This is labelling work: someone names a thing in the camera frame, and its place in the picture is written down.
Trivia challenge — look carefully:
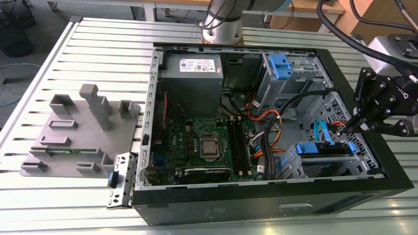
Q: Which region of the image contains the thin red wire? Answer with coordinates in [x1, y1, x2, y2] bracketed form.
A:
[161, 92, 170, 145]

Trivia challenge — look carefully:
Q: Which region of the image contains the thick black case cable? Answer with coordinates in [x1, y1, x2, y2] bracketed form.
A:
[262, 89, 329, 181]

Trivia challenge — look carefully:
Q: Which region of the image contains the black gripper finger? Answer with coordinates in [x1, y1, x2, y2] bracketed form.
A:
[348, 117, 418, 137]
[344, 67, 388, 133]

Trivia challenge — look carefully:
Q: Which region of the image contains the black PC case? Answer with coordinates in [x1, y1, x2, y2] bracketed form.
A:
[129, 42, 415, 227]

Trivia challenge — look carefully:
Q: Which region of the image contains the white frame table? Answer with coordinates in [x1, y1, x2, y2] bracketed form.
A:
[46, 0, 209, 23]

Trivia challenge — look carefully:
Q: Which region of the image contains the blue wire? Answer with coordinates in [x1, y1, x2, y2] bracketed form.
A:
[312, 120, 335, 145]

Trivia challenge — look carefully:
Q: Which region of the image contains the metal drive cage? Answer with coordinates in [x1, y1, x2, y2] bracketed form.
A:
[256, 52, 333, 116]

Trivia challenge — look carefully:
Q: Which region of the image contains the blue drive latch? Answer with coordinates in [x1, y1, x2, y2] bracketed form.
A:
[268, 53, 293, 80]

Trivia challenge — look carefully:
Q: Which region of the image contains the metal disk bay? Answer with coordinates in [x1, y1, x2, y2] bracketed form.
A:
[276, 143, 383, 179]

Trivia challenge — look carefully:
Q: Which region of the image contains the grey parts rack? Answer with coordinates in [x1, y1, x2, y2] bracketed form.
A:
[18, 83, 144, 179]

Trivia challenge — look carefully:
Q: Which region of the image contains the grey power supply unit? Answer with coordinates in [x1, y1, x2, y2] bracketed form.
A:
[157, 53, 224, 118]

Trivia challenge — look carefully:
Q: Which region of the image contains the orange wire bundle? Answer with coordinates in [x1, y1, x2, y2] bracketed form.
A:
[245, 110, 282, 157]

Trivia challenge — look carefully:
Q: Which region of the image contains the wooden cabinet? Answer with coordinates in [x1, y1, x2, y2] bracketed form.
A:
[328, 0, 418, 49]

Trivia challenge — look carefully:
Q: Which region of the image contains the blue floor cable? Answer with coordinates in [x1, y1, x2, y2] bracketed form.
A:
[0, 62, 41, 108]

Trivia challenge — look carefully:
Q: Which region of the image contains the black RAM slot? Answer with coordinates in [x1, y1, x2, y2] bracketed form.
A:
[236, 116, 252, 176]
[226, 116, 244, 176]

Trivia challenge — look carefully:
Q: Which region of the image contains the CPU socket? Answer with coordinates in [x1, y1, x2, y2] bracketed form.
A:
[197, 134, 224, 162]

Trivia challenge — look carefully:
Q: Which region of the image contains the green motherboard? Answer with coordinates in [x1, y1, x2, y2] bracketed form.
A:
[148, 117, 258, 184]

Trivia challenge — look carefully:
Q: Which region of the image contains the black bin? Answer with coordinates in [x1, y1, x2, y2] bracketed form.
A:
[1, 30, 34, 58]

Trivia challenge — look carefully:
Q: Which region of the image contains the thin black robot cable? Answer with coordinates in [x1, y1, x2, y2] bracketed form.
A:
[348, 0, 418, 32]

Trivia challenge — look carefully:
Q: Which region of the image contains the metal expansion slot bracket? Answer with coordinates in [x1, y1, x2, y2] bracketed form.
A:
[105, 151, 137, 209]

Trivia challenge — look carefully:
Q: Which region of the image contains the hard disk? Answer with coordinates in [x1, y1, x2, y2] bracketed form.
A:
[295, 142, 356, 157]

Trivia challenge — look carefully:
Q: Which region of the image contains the silver CPU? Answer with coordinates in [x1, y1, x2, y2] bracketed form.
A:
[198, 141, 220, 157]

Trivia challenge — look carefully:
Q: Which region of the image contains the black graphics card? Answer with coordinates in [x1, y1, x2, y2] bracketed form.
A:
[176, 167, 230, 183]

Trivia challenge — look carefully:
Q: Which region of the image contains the wooden desk white frame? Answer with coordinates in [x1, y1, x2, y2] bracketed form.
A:
[262, 0, 347, 34]

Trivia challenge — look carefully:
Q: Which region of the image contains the green RAM stick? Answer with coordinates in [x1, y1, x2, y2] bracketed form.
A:
[45, 148, 82, 155]

